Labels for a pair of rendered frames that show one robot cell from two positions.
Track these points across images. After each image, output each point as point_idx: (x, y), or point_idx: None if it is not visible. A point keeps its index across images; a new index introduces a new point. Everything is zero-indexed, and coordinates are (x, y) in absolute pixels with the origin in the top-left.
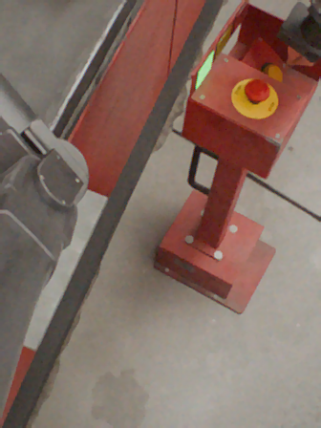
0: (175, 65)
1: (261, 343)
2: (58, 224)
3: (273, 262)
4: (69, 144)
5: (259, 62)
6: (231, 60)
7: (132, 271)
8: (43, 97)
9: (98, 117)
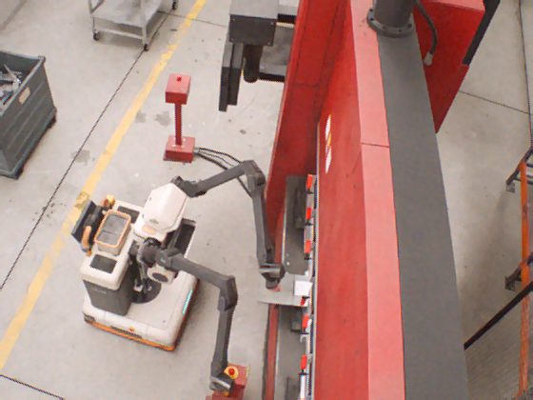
0: None
1: (196, 387)
2: (258, 251)
3: None
4: (263, 272)
5: (232, 393)
6: (241, 383)
7: (249, 399)
8: (284, 340)
9: (272, 369)
